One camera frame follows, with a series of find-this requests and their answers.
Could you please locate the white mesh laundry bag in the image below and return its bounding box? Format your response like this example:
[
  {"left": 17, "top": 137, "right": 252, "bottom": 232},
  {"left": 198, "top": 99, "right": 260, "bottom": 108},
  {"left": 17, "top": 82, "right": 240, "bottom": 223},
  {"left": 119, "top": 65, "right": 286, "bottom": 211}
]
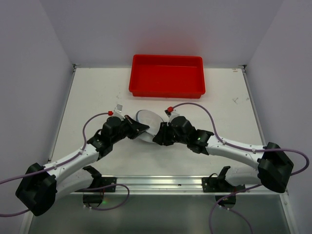
[{"left": 135, "top": 110, "right": 164, "bottom": 143}]

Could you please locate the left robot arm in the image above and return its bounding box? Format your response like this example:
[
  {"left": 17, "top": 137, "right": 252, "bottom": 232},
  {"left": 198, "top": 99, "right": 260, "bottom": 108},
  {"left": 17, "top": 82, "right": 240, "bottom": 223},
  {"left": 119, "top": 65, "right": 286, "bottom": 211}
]
[{"left": 16, "top": 115, "right": 149, "bottom": 216}]

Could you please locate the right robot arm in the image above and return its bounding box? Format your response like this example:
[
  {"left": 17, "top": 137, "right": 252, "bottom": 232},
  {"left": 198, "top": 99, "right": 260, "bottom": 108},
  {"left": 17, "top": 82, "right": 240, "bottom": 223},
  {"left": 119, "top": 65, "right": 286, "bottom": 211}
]
[{"left": 153, "top": 116, "right": 293, "bottom": 193}]

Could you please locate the red plastic tray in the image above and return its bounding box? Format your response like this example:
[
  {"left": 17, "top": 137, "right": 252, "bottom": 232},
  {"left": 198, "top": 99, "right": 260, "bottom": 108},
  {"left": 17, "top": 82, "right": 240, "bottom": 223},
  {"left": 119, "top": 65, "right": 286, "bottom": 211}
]
[{"left": 129, "top": 55, "right": 206, "bottom": 99}]

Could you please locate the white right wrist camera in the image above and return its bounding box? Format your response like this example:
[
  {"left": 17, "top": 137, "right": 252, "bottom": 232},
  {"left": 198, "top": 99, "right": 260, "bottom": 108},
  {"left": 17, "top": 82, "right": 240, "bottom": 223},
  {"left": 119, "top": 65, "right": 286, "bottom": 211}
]
[{"left": 165, "top": 107, "right": 180, "bottom": 122}]

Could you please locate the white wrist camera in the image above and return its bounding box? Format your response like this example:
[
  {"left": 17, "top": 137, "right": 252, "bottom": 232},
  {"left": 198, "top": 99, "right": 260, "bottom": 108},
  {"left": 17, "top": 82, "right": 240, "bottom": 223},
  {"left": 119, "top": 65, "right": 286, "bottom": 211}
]
[
  {"left": 113, "top": 104, "right": 124, "bottom": 119},
  {"left": 165, "top": 107, "right": 180, "bottom": 122}
]

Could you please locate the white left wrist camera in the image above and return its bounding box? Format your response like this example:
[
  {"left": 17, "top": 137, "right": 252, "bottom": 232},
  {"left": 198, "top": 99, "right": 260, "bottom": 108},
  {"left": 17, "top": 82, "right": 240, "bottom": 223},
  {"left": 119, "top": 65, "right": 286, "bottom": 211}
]
[{"left": 113, "top": 104, "right": 124, "bottom": 119}]

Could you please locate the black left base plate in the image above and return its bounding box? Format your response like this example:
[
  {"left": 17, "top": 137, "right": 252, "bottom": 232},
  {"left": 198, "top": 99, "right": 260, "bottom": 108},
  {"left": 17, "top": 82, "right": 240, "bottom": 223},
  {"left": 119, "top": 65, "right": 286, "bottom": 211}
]
[{"left": 99, "top": 176, "right": 117, "bottom": 194}]

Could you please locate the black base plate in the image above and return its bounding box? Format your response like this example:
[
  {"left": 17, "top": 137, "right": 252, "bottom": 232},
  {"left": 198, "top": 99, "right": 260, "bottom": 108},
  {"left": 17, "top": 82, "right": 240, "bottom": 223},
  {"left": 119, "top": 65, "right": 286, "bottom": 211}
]
[
  {"left": 201, "top": 177, "right": 246, "bottom": 193},
  {"left": 99, "top": 176, "right": 117, "bottom": 194}
]

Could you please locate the aluminium frame rail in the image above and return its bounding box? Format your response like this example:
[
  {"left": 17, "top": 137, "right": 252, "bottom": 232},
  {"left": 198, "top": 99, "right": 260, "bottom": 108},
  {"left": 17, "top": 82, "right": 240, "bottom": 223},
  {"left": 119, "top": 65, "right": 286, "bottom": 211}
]
[{"left": 70, "top": 173, "right": 288, "bottom": 195}]

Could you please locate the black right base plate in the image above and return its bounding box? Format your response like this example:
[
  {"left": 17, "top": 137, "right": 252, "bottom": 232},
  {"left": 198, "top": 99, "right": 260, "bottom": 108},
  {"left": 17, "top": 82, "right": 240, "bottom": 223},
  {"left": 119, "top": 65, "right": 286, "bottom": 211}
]
[{"left": 201, "top": 177, "right": 246, "bottom": 193}]

